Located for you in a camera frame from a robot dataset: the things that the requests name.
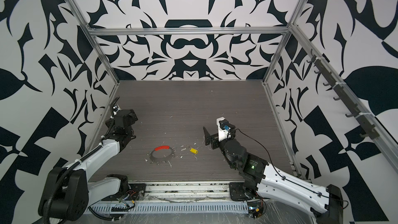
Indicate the black wall hook rail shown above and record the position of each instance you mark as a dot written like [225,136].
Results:
[345,94]

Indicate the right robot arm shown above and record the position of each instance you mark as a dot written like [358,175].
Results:
[263,180]

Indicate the white slotted cable duct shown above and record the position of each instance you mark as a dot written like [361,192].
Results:
[174,208]

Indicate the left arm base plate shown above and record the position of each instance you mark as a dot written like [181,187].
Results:
[134,191]

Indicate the small circuit board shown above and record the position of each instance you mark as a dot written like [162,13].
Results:
[256,209]

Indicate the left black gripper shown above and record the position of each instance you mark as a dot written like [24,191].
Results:
[110,124]

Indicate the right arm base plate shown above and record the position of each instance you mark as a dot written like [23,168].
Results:
[243,191]

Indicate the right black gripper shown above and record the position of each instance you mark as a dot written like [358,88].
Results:
[210,138]

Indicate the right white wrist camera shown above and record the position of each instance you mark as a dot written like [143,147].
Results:
[226,131]

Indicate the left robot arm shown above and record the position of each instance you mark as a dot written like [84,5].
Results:
[68,193]

